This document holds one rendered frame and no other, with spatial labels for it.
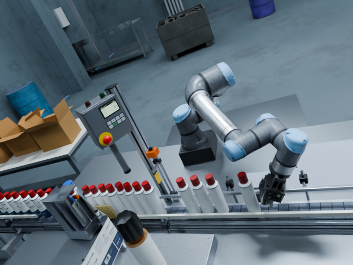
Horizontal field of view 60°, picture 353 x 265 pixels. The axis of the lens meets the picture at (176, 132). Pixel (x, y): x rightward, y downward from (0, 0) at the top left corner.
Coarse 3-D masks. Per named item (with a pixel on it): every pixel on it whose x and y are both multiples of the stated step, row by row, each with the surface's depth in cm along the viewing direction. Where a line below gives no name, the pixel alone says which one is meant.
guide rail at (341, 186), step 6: (318, 186) 111; (324, 186) 110; (330, 186) 109; (336, 186) 108; (342, 186) 107; (348, 186) 106; (222, 192) 128; (228, 192) 127; (234, 192) 125; (240, 192) 124; (258, 192) 121; (162, 198) 142
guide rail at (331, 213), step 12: (144, 216) 142; (156, 216) 139; (168, 216) 136; (180, 216) 133; (192, 216) 131; (204, 216) 128; (216, 216) 126; (228, 216) 123; (240, 216) 121; (252, 216) 119; (264, 216) 117; (276, 216) 115; (288, 216) 113; (300, 216) 111; (312, 216) 109; (324, 216) 107; (336, 216) 106; (348, 216) 104
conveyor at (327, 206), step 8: (168, 208) 145; (176, 208) 143; (184, 208) 141; (200, 208) 137; (232, 208) 131; (240, 208) 128; (264, 208) 123; (272, 208) 122; (280, 208) 120; (288, 208) 119; (296, 208) 117; (304, 208) 116; (312, 208) 114; (320, 208) 114; (328, 208) 112; (336, 208) 110; (344, 208) 110; (352, 208) 108
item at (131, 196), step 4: (124, 184) 139; (128, 184) 138; (124, 188) 138; (128, 188) 138; (132, 188) 141; (128, 192) 139; (132, 192) 139; (128, 196) 139; (132, 196) 139; (132, 200) 140; (136, 200) 141; (132, 204) 142; (136, 204) 142; (140, 204) 143; (136, 208) 143; (140, 208) 143; (140, 212) 144; (144, 212) 145
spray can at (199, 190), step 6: (192, 180) 123; (198, 180) 124; (192, 186) 125; (198, 186) 124; (198, 192) 125; (204, 192) 126; (198, 198) 127; (204, 198) 126; (204, 204) 128; (210, 204) 129; (204, 210) 130; (210, 210) 130
